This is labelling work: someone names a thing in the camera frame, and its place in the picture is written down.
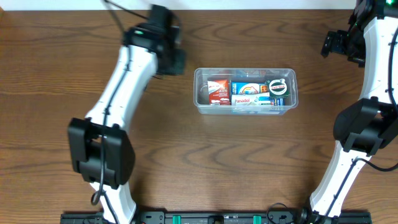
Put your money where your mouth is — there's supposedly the red medicine box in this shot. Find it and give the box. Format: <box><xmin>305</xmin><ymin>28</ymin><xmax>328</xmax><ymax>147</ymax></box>
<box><xmin>207</xmin><ymin>80</ymin><xmax>231</xmax><ymax>105</ymax></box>

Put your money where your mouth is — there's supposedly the clear plastic container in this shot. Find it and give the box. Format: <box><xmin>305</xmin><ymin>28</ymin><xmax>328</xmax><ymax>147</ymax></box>
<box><xmin>193</xmin><ymin>68</ymin><xmax>299</xmax><ymax>115</ymax></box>

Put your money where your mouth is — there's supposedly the blue Kool Fever box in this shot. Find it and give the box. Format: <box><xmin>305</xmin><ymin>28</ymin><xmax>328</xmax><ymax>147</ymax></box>
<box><xmin>231</xmin><ymin>82</ymin><xmax>285</xmax><ymax>106</ymax></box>

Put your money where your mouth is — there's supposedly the dark green round-label packet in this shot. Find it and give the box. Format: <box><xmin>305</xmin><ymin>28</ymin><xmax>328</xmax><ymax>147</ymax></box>
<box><xmin>266</xmin><ymin>78</ymin><xmax>290</xmax><ymax>98</ymax></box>

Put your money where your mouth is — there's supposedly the white Panadol box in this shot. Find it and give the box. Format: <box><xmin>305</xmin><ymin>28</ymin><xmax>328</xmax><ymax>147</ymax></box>
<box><xmin>231</xmin><ymin>93</ymin><xmax>271</xmax><ymax>106</ymax></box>

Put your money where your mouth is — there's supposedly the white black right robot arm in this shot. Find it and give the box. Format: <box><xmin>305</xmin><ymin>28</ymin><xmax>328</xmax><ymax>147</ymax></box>
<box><xmin>297</xmin><ymin>0</ymin><xmax>397</xmax><ymax>223</ymax></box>

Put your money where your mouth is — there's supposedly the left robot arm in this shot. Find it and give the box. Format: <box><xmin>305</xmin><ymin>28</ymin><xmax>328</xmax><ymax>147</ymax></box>
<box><xmin>60</xmin><ymin>4</ymin><xmax>186</xmax><ymax>223</ymax></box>

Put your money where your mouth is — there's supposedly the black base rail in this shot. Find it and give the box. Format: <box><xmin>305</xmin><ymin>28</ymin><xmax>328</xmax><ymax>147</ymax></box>
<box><xmin>60</xmin><ymin>210</ymin><xmax>373</xmax><ymax>224</ymax></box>

